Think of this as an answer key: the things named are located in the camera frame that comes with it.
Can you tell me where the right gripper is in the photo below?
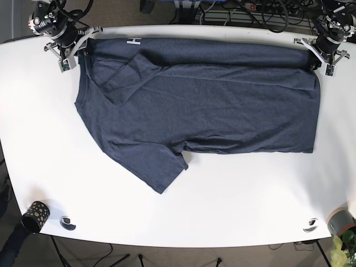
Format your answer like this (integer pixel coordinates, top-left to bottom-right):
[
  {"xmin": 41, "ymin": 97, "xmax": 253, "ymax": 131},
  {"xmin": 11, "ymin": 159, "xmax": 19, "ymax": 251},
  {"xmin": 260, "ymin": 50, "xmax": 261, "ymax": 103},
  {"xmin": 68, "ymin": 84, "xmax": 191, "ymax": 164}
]
[{"xmin": 28, "ymin": 1, "xmax": 102, "ymax": 73}]

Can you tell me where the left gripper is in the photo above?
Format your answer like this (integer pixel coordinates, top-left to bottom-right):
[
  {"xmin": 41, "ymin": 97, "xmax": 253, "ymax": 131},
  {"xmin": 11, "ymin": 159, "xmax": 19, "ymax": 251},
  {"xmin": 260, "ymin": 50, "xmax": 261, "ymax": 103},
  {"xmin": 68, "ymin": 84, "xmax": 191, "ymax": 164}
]
[{"xmin": 294, "ymin": 5, "xmax": 355, "ymax": 77}]

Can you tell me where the dark blue T-shirt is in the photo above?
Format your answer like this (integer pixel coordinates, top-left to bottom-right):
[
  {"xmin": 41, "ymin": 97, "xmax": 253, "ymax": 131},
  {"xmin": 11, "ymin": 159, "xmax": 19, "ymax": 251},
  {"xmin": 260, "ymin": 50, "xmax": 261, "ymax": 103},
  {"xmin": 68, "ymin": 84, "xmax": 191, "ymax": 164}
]
[{"xmin": 75, "ymin": 38, "xmax": 320, "ymax": 193}]

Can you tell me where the grey plant pot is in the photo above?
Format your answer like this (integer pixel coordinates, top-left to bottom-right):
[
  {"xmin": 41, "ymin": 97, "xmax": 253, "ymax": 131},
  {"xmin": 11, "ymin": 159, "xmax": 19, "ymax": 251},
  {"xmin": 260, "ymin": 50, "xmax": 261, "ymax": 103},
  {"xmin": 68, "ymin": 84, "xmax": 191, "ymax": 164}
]
[{"xmin": 327, "ymin": 207, "xmax": 355, "ymax": 237}]

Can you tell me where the right silver table grommet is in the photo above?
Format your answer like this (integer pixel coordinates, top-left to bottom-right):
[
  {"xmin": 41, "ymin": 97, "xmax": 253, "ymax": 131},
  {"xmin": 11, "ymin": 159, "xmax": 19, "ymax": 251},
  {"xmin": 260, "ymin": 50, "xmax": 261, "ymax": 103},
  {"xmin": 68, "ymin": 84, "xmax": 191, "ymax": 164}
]
[{"xmin": 303, "ymin": 218, "xmax": 319, "ymax": 233}]

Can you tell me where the silver table grommet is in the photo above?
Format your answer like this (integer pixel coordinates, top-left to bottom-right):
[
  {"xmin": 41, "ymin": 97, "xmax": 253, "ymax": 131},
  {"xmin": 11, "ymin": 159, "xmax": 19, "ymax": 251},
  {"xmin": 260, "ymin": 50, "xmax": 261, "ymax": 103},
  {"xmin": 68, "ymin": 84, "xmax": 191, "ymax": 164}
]
[
  {"xmin": 303, "ymin": 218, "xmax": 319, "ymax": 233},
  {"xmin": 60, "ymin": 216, "xmax": 76, "ymax": 231}
]

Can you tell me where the black gold spotted cup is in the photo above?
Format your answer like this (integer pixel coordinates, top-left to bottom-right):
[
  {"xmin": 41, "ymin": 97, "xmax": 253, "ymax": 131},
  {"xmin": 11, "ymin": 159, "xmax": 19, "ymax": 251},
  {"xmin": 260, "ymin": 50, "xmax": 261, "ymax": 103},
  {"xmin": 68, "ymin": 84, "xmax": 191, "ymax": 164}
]
[{"xmin": 22, "ymin": 201, "xmax": 51, "ymax": 234}]

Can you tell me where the left silver table grommet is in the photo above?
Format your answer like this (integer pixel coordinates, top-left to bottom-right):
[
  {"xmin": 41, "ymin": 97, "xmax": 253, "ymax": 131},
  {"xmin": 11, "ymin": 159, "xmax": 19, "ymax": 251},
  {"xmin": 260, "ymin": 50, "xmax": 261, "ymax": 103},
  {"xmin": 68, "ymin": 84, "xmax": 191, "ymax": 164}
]
[{"xmin": 60, "ymin": 216, "xmax": 76, "ymax": 231}]

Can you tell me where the green potted plant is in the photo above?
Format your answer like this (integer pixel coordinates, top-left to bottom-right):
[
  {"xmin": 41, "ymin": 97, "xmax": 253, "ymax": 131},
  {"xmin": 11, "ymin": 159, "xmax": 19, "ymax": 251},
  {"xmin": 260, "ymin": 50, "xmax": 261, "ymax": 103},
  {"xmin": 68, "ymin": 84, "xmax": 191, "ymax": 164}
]
[{"xmin": 330, "ymin": 230, "xmax": 355, "ymax": 267}]

